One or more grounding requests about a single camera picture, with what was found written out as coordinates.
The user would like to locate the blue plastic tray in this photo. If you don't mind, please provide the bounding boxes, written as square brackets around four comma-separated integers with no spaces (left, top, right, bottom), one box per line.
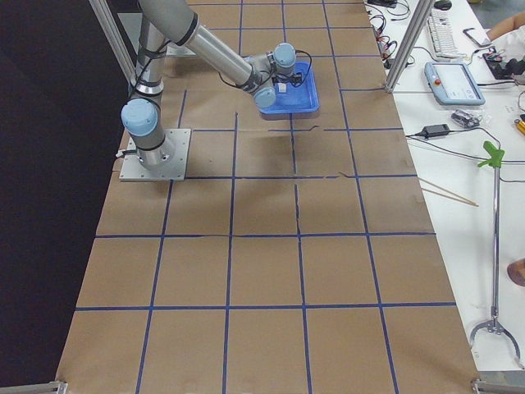
[259,62,320,120]

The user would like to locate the black power adapter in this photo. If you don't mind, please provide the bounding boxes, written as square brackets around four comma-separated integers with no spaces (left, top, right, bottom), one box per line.
[421,124,450,140]

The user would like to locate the white keyboard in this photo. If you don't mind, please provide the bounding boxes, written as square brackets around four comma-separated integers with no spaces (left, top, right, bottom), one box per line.
[427,8,460,59]

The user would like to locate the blue teach pendant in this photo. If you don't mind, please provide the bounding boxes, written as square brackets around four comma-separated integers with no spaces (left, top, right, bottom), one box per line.
[424,62,486,106]

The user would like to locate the wooden chopsticks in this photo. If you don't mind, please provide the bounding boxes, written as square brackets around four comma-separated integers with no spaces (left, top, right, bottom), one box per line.
[418,177,479,207]

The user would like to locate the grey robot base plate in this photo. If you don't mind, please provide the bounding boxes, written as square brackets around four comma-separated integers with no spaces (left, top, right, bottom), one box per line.
[119,128,191,181]

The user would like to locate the aluminium frame post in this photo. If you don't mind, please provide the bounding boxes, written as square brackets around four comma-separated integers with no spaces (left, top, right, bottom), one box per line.
[385,0,434,93]

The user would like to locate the green handled reacher grabber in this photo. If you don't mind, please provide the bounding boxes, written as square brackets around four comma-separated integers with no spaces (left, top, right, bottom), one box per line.
[468,140,524,370]

